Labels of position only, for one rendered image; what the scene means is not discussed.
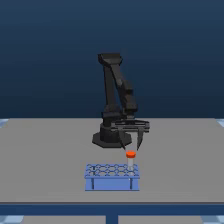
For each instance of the dark six-joint robot arm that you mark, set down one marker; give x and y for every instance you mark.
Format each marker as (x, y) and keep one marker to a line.
(112, 100)

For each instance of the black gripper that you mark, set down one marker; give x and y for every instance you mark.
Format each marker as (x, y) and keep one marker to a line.
(131, 125)

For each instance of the blue test tube rack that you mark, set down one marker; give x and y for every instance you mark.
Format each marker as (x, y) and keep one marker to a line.
(111, 179)

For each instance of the clear tube with orange cap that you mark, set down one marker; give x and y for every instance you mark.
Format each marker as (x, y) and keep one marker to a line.
(130, 161)

